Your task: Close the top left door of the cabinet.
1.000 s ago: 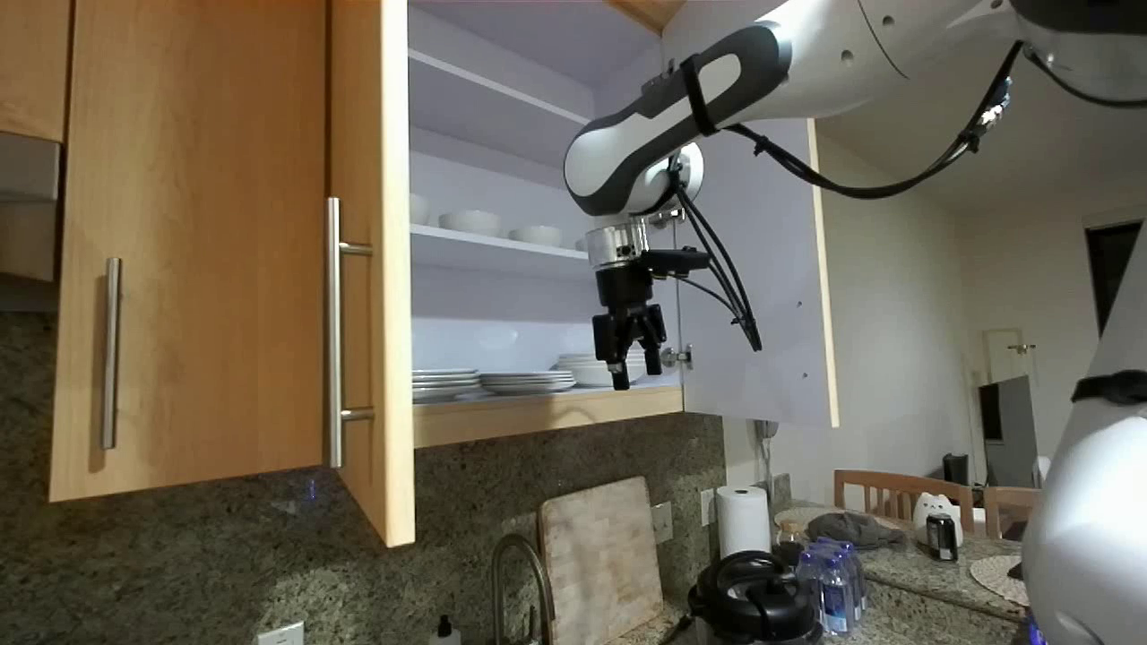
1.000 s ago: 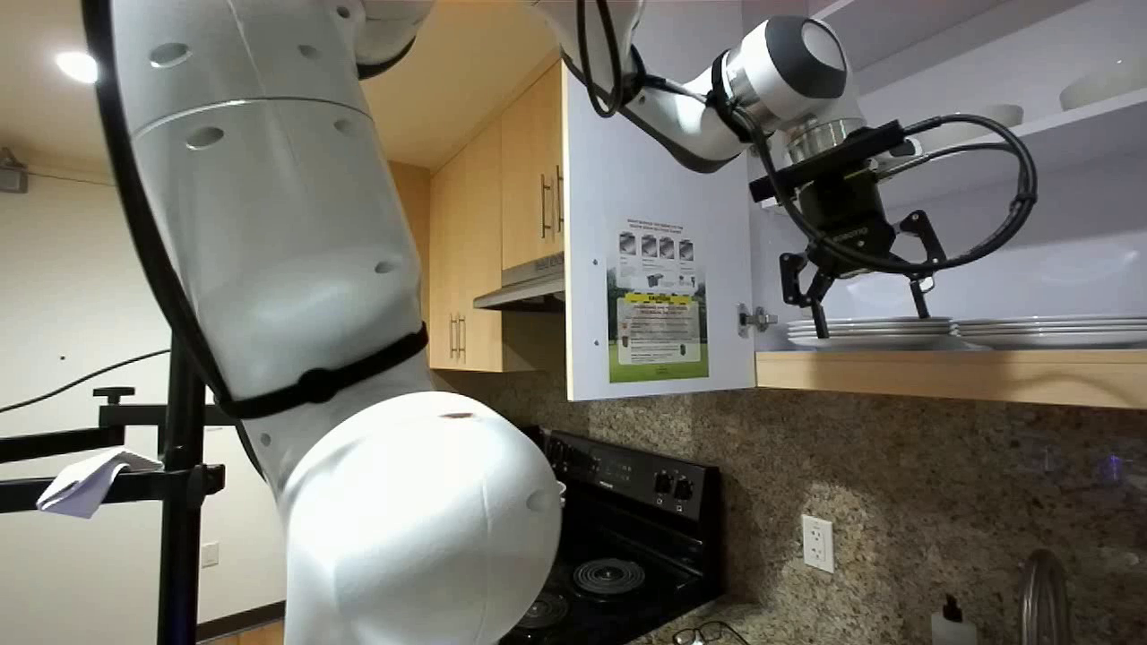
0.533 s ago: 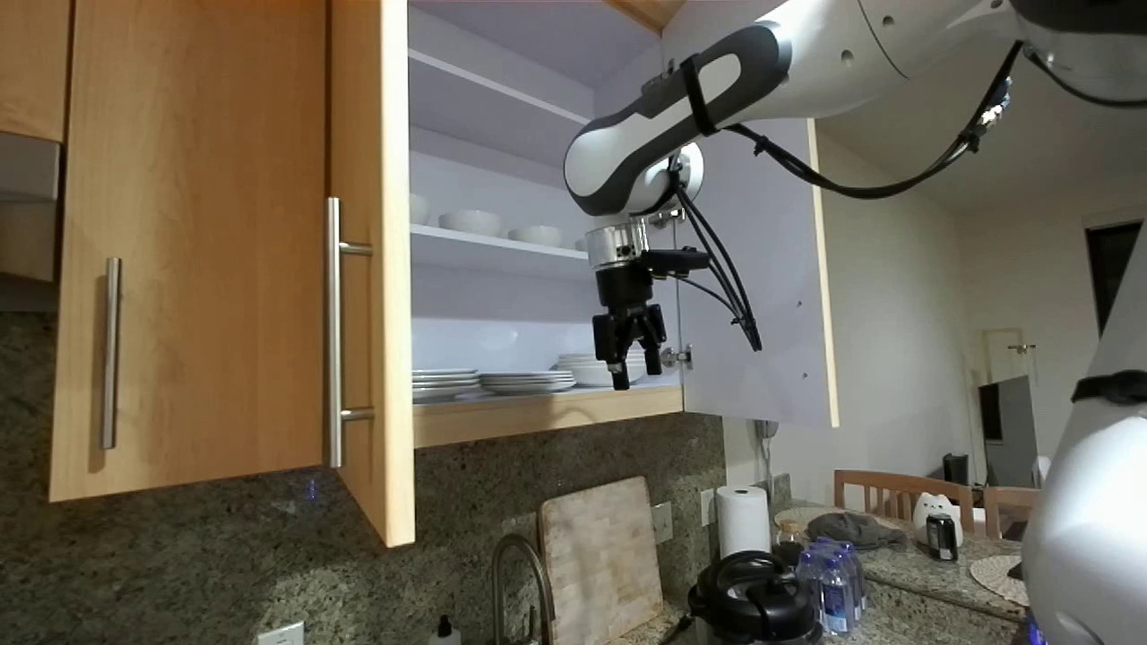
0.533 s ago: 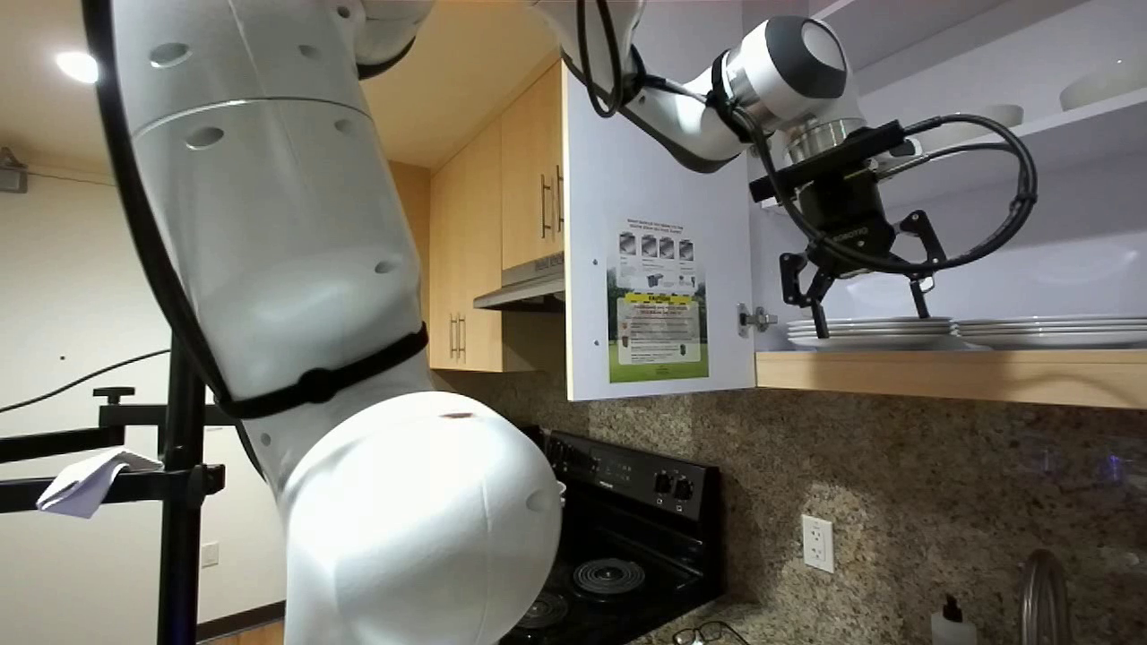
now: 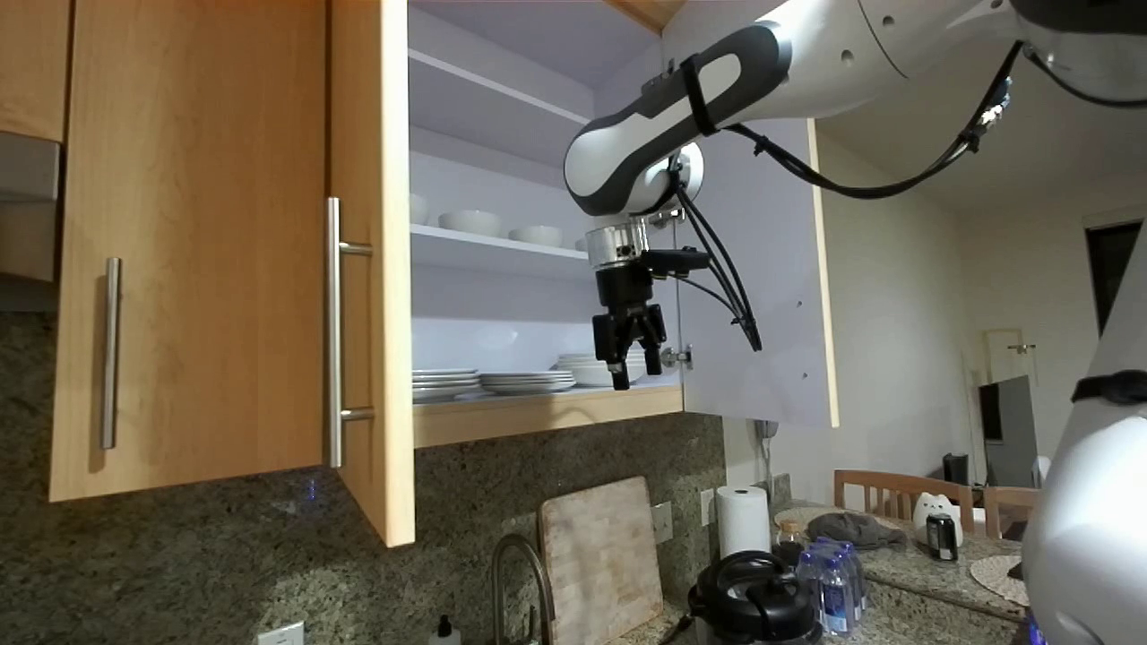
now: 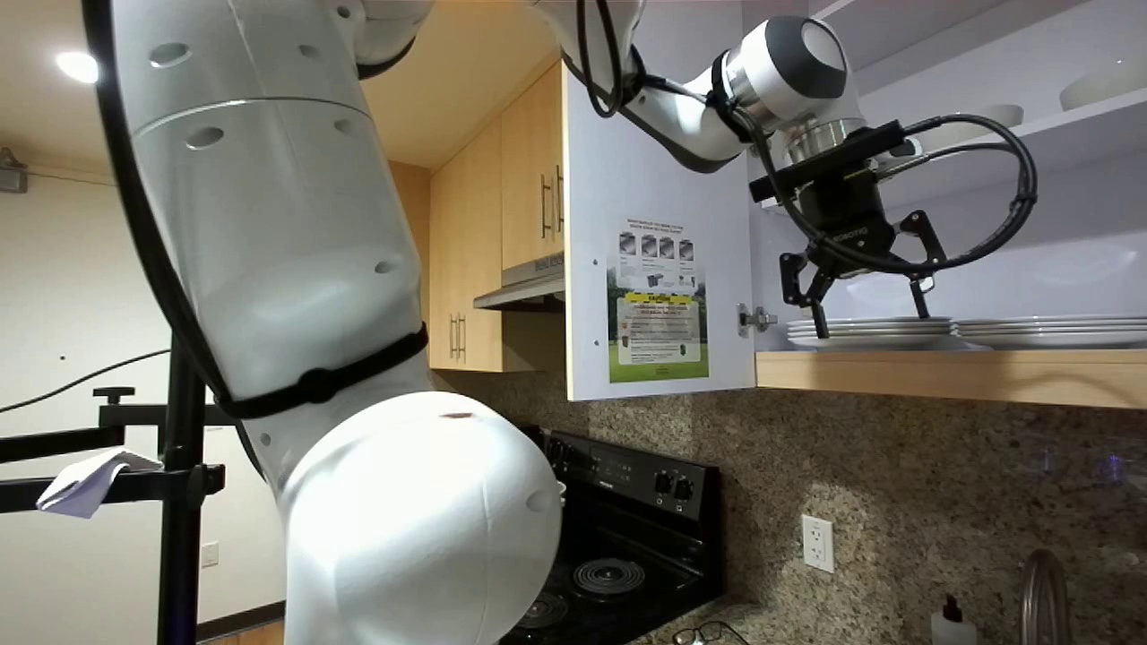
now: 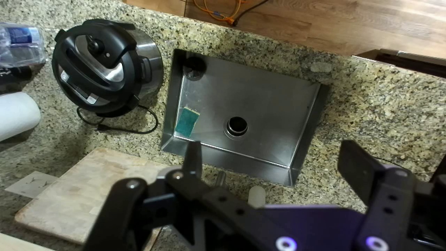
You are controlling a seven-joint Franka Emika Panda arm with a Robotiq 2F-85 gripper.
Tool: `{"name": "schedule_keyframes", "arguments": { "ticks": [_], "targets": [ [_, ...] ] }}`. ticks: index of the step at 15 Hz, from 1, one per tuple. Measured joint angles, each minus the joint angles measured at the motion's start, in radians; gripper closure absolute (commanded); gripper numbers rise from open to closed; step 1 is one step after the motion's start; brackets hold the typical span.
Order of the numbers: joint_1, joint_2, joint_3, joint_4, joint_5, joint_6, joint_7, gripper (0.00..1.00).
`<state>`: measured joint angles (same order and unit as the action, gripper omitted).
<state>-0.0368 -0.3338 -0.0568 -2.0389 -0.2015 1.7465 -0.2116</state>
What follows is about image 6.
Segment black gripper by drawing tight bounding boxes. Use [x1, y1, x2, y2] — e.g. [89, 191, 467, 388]
[747, 120, 947, 336]

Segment white cabinet door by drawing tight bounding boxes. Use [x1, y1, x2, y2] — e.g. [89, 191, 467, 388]
[561, 75, 756, 400]

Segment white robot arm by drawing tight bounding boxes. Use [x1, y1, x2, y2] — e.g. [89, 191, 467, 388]
[82, 0, 559, 645]

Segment metal door hinge lower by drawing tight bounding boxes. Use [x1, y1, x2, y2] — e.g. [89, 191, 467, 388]
[739, 306, 778, 336]

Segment left stack of white plates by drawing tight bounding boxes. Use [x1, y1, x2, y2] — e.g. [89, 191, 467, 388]
[786, 318, 949, 350]

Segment stack of white plates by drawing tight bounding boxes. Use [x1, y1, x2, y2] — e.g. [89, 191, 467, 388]
[954, 317, 1147, 347]
[786, 318, 949, 350]

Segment right stack of white plates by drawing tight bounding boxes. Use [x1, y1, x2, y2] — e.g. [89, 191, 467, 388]
[954, 317, 1147, 347]

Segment green paper notice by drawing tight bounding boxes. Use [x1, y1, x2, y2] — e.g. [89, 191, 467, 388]
[604, 219, 708, 385]

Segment white bowl middle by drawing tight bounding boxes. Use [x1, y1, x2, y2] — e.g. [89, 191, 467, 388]
[971, 103, 1023, 126]

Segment white bowl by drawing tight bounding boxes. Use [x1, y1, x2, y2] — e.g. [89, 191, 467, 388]
[1059, 61, 1147, 110]
[971, 103, 1023, 126]

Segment white bowl right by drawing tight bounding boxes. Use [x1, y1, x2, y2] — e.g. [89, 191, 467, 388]
[1059, 61, 1147, 110]

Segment steel range hood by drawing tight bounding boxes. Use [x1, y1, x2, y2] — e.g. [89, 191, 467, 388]
[475, 255, 566, 311]

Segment black stove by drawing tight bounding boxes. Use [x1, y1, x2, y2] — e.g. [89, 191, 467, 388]
[498, 428, 722, 645]

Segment chrome faucet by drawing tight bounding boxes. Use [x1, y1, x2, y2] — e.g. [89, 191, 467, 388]
[1017, 548, 1070, 645]

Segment black metal stand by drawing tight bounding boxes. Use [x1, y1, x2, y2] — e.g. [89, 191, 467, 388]
[0, 344, 225, 645]

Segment white crumpled paper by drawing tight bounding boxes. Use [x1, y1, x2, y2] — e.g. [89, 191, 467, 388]
[34, 449, 160, 519]

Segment white wall outlet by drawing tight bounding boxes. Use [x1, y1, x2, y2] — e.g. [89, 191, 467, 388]
[798, 515, 833, 574]

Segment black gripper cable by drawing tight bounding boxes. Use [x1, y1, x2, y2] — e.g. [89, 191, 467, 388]
[571, 0, 1039, 280]

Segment light wood wall cabinets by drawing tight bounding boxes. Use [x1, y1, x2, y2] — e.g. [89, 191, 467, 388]
[428, 66, 561, 374]

